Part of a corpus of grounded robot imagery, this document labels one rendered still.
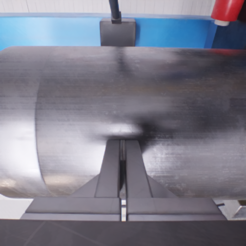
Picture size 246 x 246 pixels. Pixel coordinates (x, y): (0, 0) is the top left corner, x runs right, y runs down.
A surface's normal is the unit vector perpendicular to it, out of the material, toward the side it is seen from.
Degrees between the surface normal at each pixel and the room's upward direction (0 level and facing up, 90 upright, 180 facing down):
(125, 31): 90
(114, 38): 90
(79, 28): 90
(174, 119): 90
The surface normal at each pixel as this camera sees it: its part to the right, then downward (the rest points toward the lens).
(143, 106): 0.01, -0.12
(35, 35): 0.00, 0.59
